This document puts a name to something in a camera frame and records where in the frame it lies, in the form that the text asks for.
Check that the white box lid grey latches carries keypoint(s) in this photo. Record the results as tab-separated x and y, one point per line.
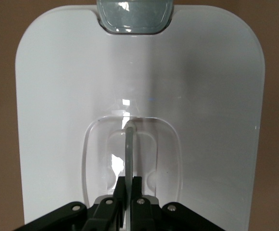
57	96

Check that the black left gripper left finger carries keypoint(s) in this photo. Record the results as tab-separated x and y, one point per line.
101	216

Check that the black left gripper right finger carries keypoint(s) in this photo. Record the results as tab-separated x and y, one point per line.
144	216

